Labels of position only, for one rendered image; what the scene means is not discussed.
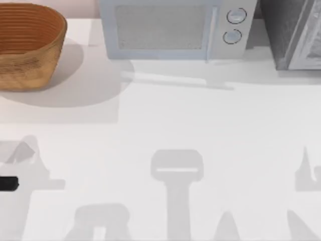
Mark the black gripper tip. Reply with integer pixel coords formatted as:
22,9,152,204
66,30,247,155
0,176,20,192

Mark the pale microwave oven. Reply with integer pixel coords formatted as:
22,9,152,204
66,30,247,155
97,0,258,63

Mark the round microwave knob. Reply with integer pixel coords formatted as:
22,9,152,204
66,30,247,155
226,7,248,25
222,28,243,45

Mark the microwave door handle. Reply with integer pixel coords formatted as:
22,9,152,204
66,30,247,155
205,7,218,63

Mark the grey cabinet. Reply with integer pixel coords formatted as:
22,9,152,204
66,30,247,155
259,0,321,71

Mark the microwave oven door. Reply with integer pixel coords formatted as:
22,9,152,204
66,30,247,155
99,0,219,61

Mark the brown woven basket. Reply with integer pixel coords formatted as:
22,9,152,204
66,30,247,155
0,2,68,92

